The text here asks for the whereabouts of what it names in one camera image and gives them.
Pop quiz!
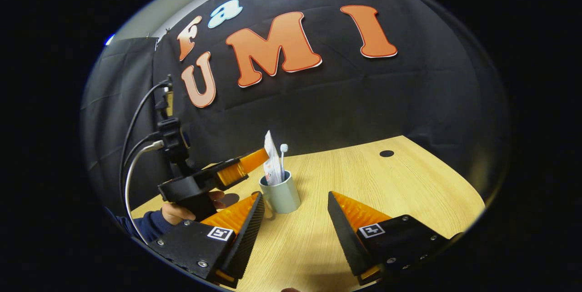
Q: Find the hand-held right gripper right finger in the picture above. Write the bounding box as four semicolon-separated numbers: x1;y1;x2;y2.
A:
327;191;462;286

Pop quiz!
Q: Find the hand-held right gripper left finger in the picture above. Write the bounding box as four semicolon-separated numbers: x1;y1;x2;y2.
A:
148;191;266;289

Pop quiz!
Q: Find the white toothpaste tube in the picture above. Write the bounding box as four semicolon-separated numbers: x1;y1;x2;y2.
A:
264;131;283;186

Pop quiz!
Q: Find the dark brown round coaster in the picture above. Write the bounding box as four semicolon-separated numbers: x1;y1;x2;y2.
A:
221;192;241;209

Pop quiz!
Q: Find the white toothbrush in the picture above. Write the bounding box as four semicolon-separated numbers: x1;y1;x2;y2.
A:
279;144;289;181

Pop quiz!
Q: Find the pale green cup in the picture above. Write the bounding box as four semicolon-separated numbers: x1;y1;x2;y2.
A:
259;171;301;220

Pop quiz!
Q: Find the wooden desktop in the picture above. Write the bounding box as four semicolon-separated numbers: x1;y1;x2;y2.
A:
131;136;486;292

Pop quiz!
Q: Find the black backdrop cloth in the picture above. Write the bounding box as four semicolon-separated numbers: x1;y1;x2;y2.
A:
80;0;510;220

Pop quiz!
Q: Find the white cable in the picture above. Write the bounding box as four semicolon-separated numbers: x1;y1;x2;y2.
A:
125;141;165;245

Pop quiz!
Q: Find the black cable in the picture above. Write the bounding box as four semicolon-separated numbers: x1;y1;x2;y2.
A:
119;79;173;201
122;132;161;170

